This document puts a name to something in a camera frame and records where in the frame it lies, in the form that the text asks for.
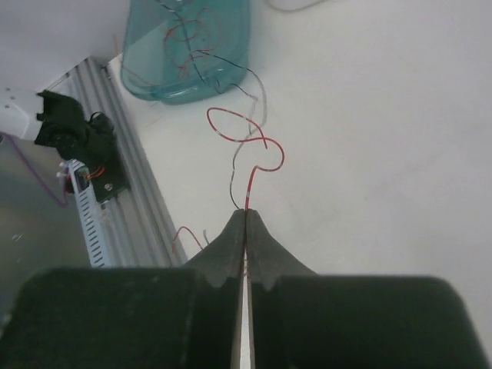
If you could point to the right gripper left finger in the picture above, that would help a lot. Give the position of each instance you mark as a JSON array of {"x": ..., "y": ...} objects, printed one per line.
[{"x": 185, "y": 317}]

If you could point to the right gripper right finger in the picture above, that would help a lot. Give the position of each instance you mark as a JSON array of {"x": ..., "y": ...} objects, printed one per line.
[{"x": 301, "y": 319}]

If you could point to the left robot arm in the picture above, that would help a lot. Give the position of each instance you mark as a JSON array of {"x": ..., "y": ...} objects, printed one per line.
[{"x": 57, "y": 121}]

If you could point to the teal transparent plastic bin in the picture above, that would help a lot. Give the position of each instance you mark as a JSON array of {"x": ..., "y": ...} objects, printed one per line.
[{"x": 179, "y": 52}]

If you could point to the white plastic basket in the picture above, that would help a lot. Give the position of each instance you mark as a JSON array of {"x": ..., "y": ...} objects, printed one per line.
[{"x": 292, "y": 5}]

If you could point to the aluminium rail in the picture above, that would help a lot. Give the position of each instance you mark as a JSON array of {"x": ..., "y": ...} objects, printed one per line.
[{"x": 136, "y": 224}]

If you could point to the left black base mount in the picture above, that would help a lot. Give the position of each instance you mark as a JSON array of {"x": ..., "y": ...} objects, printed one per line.
[{"x": 107, "y": 173}]

